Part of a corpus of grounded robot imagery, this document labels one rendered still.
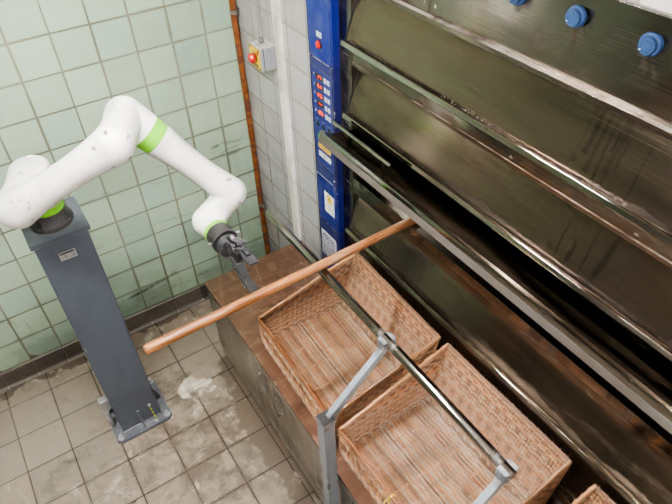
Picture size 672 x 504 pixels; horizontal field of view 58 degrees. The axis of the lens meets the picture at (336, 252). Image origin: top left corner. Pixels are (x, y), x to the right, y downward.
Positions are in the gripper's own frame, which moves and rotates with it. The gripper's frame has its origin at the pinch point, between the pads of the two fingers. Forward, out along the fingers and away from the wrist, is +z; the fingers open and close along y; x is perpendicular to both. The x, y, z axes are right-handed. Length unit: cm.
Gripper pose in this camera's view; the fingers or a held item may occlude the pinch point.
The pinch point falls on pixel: (255, 277)
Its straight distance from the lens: 193.2
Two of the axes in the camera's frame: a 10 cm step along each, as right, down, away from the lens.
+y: 0.2, 7.4, 6.7
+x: -8.3, 3.9, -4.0
